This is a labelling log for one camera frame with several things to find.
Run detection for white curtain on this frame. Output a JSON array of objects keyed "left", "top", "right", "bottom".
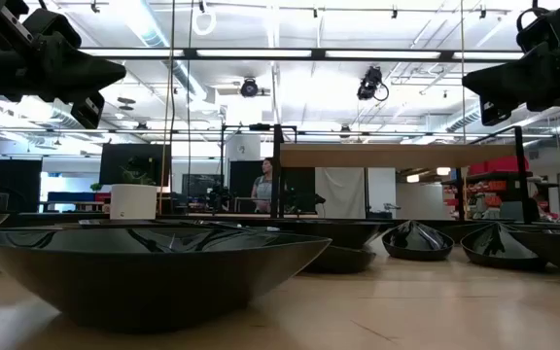
[{"left": 314, "top": 167, "right": 368, "bottom": 220}]

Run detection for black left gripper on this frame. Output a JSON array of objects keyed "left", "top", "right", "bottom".
[{"left": 0, "top": 0, "right": 128, "bottom": 130}]

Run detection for white hanging ring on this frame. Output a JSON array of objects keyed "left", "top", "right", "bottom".
[{"left": 192, "top": 8, "right": 218, "bottom": 37}]

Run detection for black teardrop mini plate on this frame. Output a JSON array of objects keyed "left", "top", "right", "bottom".
[
  {"left": 233, "top": 224, "right": 285, "bottom": 235},
  {"left": 460, "top": 221, "right": 549, "bottom": 272},
  {"left": 301, "top": 244, "right": 378, "bottom": 275},
  {"left": 380, "top": 219, "right": 455, "bottom": 263}
]

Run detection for red storage bins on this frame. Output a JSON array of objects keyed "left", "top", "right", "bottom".
[{"left": 468, "top": 155, "right": 530, "bottom": 176}]

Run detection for black partition panel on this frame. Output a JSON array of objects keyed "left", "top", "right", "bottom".
[{"left": 228, "top": 159, "right": 317, "bottom": 214}]

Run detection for storage shelf rack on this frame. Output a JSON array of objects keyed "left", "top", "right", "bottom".
[{"left": 442, "top": 169, "right": 560, "bottom": 223}]

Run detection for black cabinet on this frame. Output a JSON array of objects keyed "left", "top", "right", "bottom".
[{"left": 0, "top": 157, "right": 43, "bottom": 214}]

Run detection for dark background screen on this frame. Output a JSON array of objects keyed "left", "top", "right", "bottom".
[{"left": 181, "top": 173, "right": 225, "bottom": 198}]

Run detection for black hanging cable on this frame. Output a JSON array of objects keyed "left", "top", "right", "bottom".
[
  {"left": 459, "top": 0, "right": 467, "bottom": 143},
  {"left": 185, "top": 0, "right": 194, "bottom": 195}
]

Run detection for yellow hanging cable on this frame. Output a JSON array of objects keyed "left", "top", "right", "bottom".
[{"left": 158, "top": 0, "right": 177, "bottom": 216}]

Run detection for black ceiling camera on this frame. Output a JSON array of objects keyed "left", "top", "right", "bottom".
[{"left": 239, "top": 77, "right": 261, "bottom": 99}]

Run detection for black wall monitor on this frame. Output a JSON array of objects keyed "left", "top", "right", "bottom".
[{"left": 98, "top": 142, "right": 172, "bottom": 188}]

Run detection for wooden shelf with black legs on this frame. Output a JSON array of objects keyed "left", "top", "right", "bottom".
[{"left": 268, "top": 123, "right": 535, "bottom": 226}]

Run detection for white plant pot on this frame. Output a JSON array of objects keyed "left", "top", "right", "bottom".
[{"left": 109, "top": 183, "right": 158, "bottom": 221}]

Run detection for black camera with cable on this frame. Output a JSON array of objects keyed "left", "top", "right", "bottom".
[{"left": 356, "top": 65, "right": 391, "bottom": 103}]

